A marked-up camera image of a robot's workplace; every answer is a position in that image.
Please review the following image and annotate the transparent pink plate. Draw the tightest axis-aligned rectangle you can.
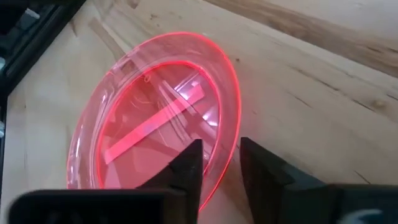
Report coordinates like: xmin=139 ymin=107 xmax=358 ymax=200
xmin=66 ymin=30 xmax=243 ymax=212

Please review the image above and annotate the black aluminium table frame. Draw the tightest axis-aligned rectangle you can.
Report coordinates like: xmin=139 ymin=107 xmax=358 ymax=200
xmin=0 ymin=0 xmax=87 ymax=203

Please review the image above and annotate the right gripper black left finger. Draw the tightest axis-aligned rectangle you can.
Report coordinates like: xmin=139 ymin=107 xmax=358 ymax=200
xmin=8 ymin=139 xmax=205 ymax=224

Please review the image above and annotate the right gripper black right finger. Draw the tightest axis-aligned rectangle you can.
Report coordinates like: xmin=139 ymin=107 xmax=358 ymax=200
xmin=239 ymin=136 xmax=398 ymax=224

